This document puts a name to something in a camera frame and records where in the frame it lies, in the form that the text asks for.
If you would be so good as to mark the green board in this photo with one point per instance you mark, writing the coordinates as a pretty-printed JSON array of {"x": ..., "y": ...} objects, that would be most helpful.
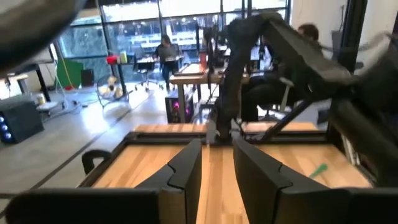
[{"x": 70, "y": 73}]

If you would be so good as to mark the round floor fan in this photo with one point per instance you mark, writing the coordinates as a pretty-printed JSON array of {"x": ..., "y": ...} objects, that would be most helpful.
[{"x": 112, "y": 90}]

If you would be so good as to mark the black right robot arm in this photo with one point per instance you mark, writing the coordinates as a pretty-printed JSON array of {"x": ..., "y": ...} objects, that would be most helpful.
[{"x": 298, "y": 53}]

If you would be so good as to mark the standing person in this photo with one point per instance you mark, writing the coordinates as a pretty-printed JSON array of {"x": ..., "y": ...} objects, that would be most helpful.
[{"x": 167, "y": 53}]

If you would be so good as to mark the black aluminium table frame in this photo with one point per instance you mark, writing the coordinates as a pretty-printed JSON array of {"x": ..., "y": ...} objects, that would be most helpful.
[{"x": 161, "y": 136}]

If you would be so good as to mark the black vertical post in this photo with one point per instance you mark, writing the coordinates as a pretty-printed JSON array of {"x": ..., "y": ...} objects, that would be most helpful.
[{"x": 351, "y": 34}]

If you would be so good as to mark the computer tower with pink light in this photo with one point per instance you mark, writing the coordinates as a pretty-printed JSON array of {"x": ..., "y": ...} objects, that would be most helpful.
[{"x": 178, "y": 109}]

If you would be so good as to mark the black loop clamp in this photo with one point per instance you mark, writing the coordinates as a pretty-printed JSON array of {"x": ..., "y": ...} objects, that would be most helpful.
[{"x": 93, "y": 154}]

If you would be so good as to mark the seated person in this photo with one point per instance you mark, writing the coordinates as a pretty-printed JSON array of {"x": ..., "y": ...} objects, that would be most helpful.
[{"x": 267, "y": 90}]

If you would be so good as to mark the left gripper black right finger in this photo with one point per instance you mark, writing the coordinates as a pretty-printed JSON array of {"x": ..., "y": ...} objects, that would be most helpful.
[{"x": 258, "y": 180}]

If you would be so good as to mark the wooden office desk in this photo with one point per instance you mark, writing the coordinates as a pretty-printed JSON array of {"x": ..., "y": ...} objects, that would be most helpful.
[{"x": 192, "y": 77}]

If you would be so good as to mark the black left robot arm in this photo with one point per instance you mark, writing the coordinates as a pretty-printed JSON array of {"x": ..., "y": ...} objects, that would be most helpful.
[{"x": 28, "y": 28}]

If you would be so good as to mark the black box with blue lights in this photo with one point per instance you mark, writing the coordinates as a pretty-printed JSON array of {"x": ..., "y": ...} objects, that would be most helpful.
[{"x": 19, "y": 121}]

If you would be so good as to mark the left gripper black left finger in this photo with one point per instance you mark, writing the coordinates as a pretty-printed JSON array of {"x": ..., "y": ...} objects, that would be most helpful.
[{"x": 183, "y": 174}]

